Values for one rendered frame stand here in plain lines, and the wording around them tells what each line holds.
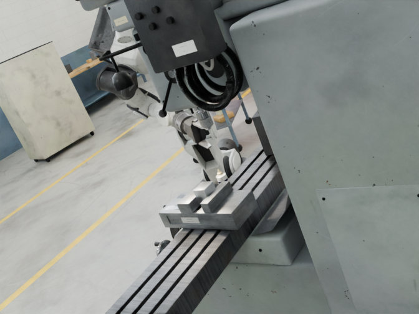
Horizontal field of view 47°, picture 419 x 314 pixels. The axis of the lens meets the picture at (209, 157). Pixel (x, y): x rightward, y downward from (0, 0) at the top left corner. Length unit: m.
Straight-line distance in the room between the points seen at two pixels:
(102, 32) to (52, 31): 8.76
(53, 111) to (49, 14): 3.62
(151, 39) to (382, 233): 0.82
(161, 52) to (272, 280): 0.97
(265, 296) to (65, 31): 9.73
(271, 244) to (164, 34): 0.84
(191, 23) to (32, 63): 6.73
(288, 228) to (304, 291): 0.24
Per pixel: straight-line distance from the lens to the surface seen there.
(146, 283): 1.62
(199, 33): 1.20
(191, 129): 2.03
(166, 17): 1.24
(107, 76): 2.18
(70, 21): 11.36
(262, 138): 2.11
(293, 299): 1.89
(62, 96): 7.99
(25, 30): 10.65
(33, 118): 7.76
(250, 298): 1.99
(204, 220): 1.74
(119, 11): 1.68
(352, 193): 1.39
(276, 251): 1.74
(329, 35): 1.22
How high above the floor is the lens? 1.71
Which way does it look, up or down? 20 degrees down
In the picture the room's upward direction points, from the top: 23 degrees counter-clockwise
